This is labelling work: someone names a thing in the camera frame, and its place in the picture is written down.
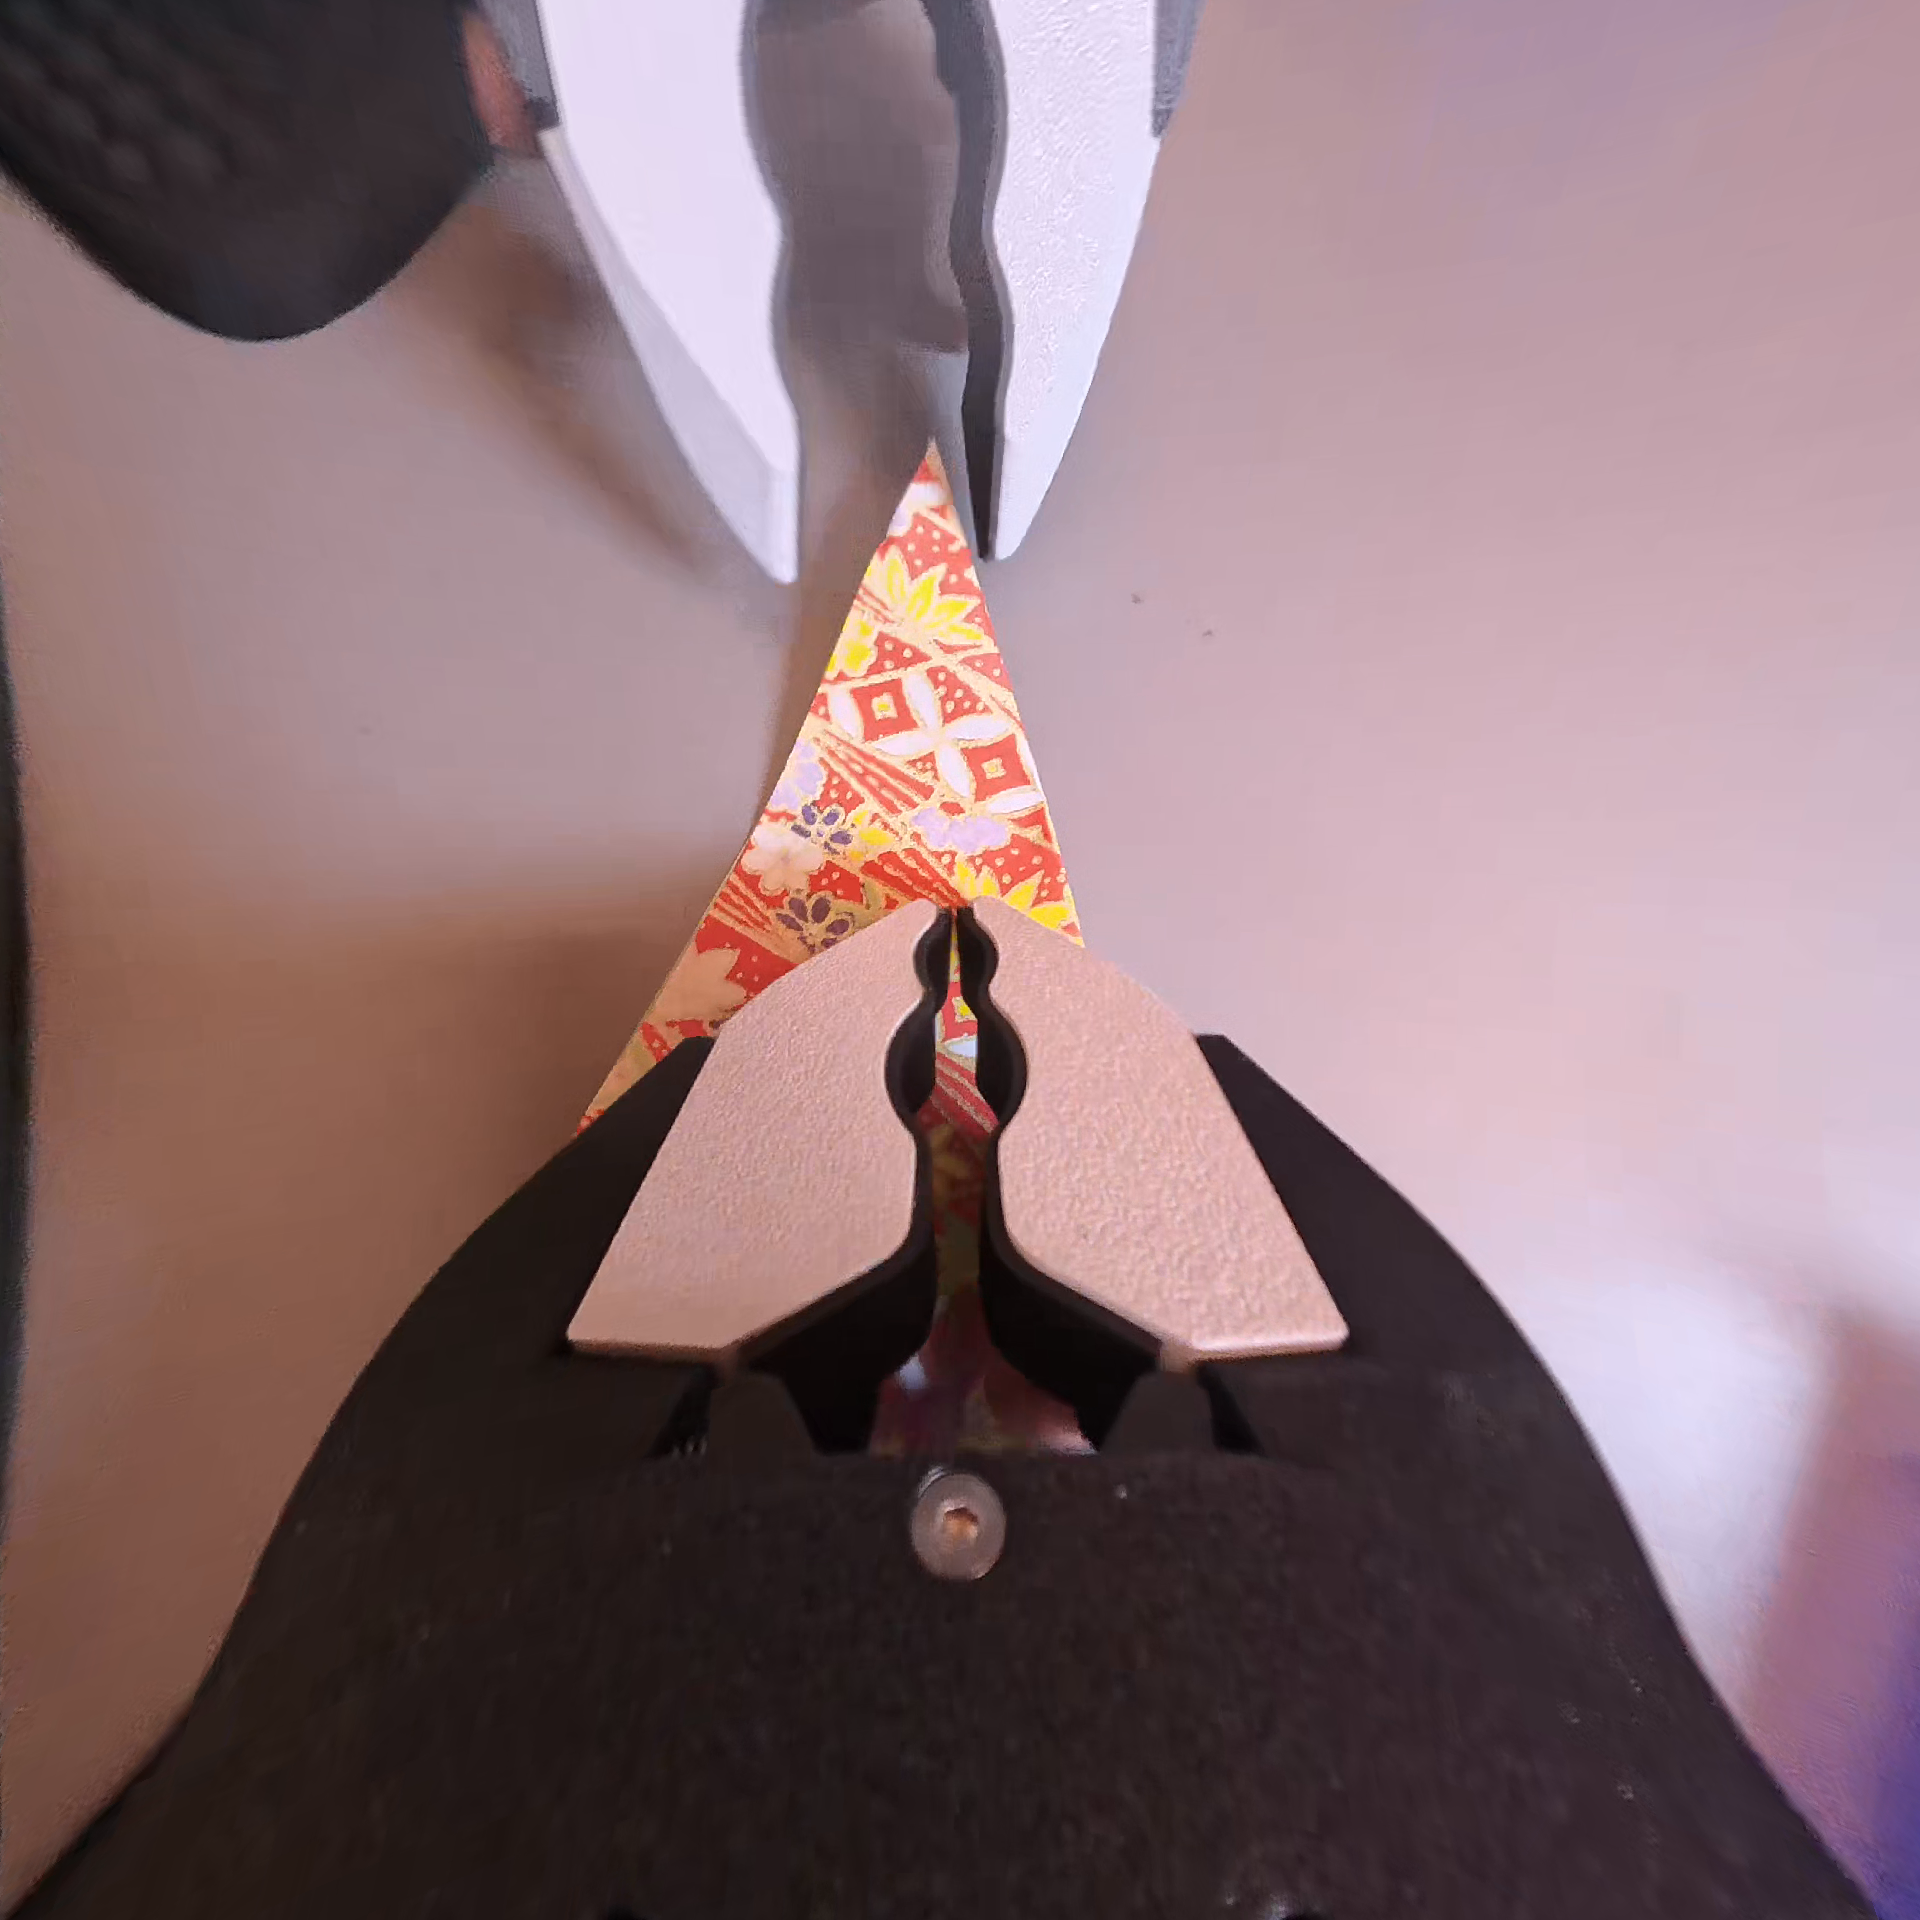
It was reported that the black textured pad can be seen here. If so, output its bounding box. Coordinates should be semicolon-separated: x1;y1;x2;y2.
0;0;511;340

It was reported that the person's left hand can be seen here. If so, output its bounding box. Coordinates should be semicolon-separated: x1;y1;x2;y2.
467;16;549;168

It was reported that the green backed red floral paper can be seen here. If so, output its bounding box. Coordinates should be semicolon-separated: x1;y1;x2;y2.
575;447;1095;1453

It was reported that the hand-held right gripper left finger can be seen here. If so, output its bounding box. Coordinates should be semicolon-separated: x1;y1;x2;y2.
565;900;956;1436

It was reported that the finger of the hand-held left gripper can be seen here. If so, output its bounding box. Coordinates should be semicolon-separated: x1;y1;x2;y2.
925;0;1165;567
535;0;812;588

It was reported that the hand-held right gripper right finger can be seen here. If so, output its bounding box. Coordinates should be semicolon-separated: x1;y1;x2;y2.
957;900;1347;1436

